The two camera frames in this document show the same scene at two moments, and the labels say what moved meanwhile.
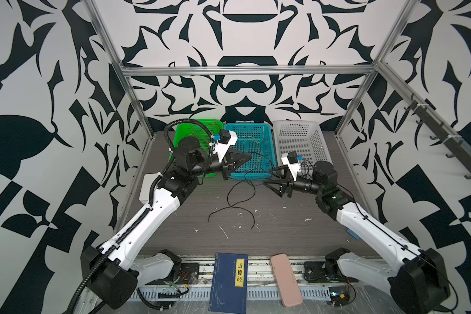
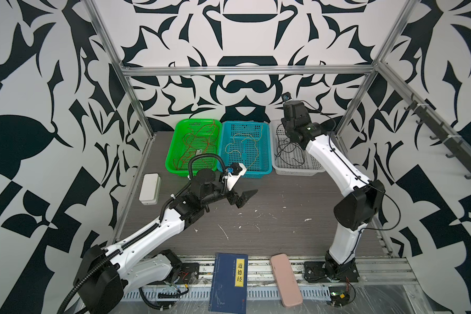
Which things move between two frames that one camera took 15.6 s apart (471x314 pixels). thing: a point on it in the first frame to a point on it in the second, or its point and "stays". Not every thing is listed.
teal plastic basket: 256,140 stays
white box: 145,187 stays
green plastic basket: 206,131 stays
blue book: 229,284 stays
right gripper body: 290,182 to 286,123
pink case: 287,282 stays
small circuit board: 339,295 stays
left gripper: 237,158 to 240,199
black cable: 244,174 to 290,152
